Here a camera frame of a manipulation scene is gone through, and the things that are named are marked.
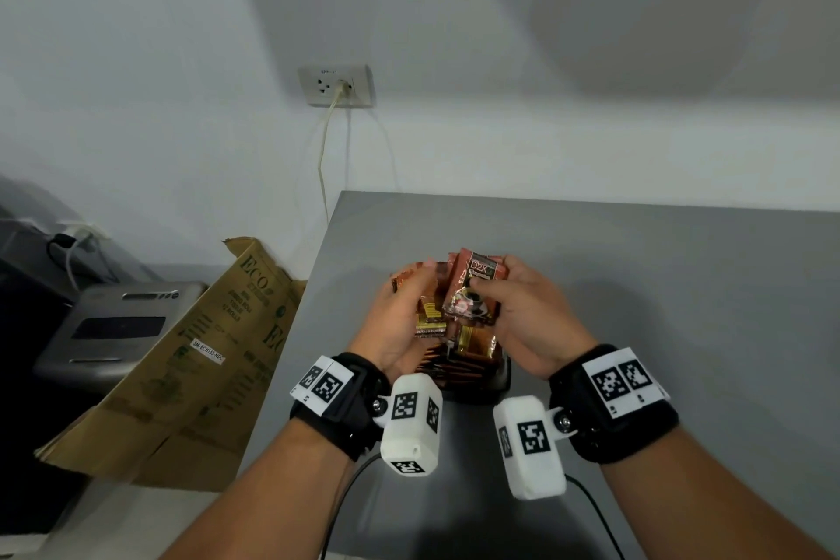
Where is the person's left hand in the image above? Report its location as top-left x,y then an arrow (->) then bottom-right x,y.
346,257 -> 454,394

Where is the person's right hand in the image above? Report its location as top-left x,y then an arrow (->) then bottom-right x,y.
466,255 -> 599,382

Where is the black tray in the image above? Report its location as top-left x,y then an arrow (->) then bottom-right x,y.
436,355 -> 513,402

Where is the pile of orange coffee sachets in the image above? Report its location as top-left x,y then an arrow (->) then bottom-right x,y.
419,323 -> 503,387

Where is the person's right forearm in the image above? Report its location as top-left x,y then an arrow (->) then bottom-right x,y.
600,428 -> 831,560

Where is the person's left forearm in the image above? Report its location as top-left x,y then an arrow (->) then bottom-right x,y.
160,418 -> 355,560

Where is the black wristband with marker tags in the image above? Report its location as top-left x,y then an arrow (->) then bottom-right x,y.
548,344 -> 681,466
290,353 -> 392,462

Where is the brown cardboard box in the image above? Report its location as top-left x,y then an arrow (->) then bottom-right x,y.
33,236 -> 308,493

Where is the grey appliance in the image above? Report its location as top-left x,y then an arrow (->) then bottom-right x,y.
32,280 -> 210,390

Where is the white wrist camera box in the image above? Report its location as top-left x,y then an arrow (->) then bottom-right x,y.
379,374 -> 445,479
492,396 -> 568,501

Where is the cream power cord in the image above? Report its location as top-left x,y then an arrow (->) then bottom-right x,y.
317,83 -> 355,223

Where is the black camera cable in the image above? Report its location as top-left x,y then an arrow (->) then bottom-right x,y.
563,473 -> 628,560
319,452 -> 383,560

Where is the white wall socket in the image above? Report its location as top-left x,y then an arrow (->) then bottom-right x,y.
297,64 -> 375,109

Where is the white charger cable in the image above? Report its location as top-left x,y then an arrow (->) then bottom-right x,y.
45,221 -> 109,291

